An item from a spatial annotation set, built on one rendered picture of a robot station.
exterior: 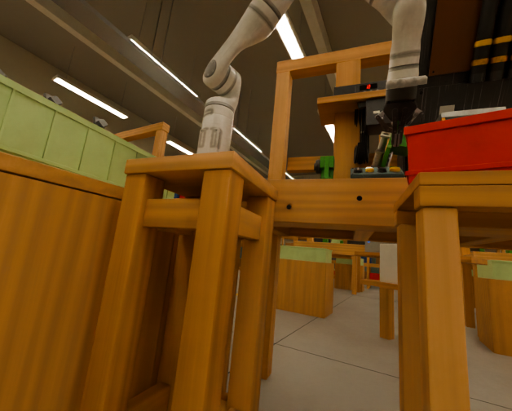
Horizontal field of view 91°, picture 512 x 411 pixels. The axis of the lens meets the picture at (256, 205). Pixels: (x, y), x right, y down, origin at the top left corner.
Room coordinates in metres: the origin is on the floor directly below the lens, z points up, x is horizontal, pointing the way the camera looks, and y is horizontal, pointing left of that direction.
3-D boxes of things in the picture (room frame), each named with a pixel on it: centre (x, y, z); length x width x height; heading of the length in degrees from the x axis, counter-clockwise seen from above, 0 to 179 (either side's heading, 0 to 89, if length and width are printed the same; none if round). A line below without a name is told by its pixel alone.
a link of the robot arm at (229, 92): (0.71, 0.14, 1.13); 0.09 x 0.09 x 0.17; 51
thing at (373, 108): (1.22, -0.63, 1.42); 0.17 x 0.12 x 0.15; 69
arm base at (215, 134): (0.71, 0.14, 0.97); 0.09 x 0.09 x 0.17; 73
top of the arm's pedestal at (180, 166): (0.72, 0.14, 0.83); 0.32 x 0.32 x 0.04; 67
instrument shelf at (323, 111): (1.23, -0.75, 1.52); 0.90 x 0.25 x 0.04; 69
